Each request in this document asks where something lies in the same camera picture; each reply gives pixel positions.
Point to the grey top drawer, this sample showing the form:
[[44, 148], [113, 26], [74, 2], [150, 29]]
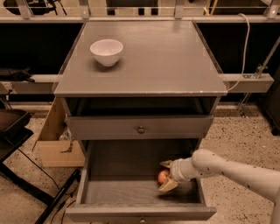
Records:
[[125, 127]]

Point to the red apple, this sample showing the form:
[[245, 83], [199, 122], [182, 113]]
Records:
[[163, 176]]

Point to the black stand frame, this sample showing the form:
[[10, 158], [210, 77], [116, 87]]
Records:
[[18, 206]]

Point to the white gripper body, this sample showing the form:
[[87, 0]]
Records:
[[176, 171]]

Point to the grey metal rail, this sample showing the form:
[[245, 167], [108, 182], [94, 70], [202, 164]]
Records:
[[44, 84]]

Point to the open grey middle drawer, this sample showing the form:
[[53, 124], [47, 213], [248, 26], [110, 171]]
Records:
[[119, 182]]

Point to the cardboard box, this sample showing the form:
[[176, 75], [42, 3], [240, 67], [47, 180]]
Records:
[[55, 145]]

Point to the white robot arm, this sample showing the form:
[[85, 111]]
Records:
[[204, 163]]

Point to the white ceramic bowl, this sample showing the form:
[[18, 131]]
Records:
[[106, 51]]

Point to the grey wooden drawer cabinet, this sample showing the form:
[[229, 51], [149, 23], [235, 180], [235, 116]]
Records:
[[164, 70]]

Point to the brass top drawer knob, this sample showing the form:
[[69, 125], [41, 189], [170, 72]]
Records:
[[140, 130]]

